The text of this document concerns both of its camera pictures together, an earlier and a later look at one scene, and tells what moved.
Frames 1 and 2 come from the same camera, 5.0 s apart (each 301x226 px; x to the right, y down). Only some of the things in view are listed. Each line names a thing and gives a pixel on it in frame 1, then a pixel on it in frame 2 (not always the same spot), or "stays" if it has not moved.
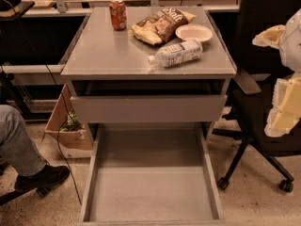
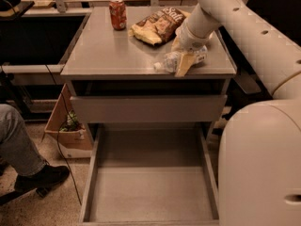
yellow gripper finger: (271, 37) to (176, 45)
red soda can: (118, 13) stays
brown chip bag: (162, 24) stays
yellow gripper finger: (289, 112) to (184, 63)
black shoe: (42, 180) stays
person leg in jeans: (18, 152) stays
